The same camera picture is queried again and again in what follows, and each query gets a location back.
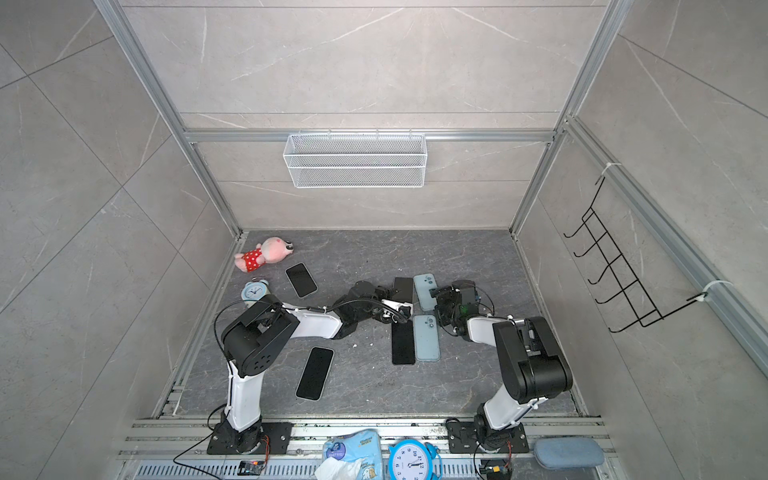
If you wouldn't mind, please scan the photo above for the phone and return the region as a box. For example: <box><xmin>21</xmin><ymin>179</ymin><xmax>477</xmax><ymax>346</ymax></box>
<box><xmin>391</xmin><ymin>277</ymin><xmax>414</xmax><ymax>304</ymax></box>
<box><xmin>391</xmin><ymin>321</ymin><xmax>416</xmax><ymax>365</ymax></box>
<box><xmin>296</xmin><ymin>347</ymin><xmax>334</xmax><ymax>401</ymax></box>
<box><xmin>285</xmin><ymin>263</ymin><xmax>318</xmax><ymax>298</ymax></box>

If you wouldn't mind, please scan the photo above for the light case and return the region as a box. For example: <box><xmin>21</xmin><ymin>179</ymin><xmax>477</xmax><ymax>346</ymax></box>
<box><xmin>413</xmin><ymin>315</ymin><xmax>440</xmax><ymax>362</ymax></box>
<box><xmin>413</xmin><ymin>273</ymin><xmax>438</xmax><ymax>312</ymax></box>

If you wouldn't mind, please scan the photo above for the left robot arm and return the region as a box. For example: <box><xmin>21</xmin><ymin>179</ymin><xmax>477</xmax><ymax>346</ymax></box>
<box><xmin>208</xmin><ymin>281</ymin><xmax>413</xmax><ymax>454</ymax></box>

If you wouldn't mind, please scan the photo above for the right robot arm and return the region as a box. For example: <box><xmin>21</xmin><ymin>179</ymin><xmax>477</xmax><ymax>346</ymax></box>
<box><xmin>430</xmin><ymin>280</ymin><xmax>573</xmax><ymax>453</ymax></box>

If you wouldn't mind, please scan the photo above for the pink plush toy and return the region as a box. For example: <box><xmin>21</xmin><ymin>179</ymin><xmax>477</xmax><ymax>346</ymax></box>
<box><xmin>234</xmin><ymin>237</ymin><xmax>294</xmax><ymax>272</ymax></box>

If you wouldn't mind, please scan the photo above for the blue tissue pack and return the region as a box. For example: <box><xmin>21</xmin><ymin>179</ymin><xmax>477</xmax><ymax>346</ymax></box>
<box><xmin>314</xmin><ymin>429</ymin><xmax>384</xmax><ymax>480</ymax></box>

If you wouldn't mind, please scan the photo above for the small cream alarm clock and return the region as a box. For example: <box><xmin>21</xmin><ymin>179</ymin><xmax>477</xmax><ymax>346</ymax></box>
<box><xmin>241</xmin><ymin>279</ymin><xmax>270</xmax><ymax>308</ymax></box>

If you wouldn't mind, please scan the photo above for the blue alarm clock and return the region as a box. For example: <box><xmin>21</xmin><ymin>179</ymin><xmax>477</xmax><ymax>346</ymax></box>
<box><xmin>388</xmin><ymin>439</ymin><xmax>442</xmax><ymax>480</ymax></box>

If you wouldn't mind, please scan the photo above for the grey blue pouch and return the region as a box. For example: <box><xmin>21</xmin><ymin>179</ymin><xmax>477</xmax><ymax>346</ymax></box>
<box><xmin>533</xmin><ymin>437</ymin><xmax>605</xmax><ymax>470</ymax></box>

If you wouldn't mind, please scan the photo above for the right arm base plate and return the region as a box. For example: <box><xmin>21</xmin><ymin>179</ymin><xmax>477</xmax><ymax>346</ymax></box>
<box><xmin>445</xmin><ymin>418</ymin><xmax>530</xmax><ymax>454</ymax></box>

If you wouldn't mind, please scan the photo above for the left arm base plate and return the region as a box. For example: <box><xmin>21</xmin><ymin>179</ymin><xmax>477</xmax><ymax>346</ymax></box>
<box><xmin>206</xmin><ymin>421</ymin><xmax>293</xmax><ymax>455</ymax></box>

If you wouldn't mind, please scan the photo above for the white wire mesh basket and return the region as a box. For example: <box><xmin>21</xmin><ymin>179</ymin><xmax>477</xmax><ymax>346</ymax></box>
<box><xmin>283</xmin><ymin>133</ymin><xmax>428</xmax><ymax>189</ymax></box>

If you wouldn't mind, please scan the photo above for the black wire hook rack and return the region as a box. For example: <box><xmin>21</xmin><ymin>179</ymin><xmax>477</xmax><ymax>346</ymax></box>
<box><xmin>562</xmin><ymin>176</ymin><xmax>709</xmax><ymax>335</ymax></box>

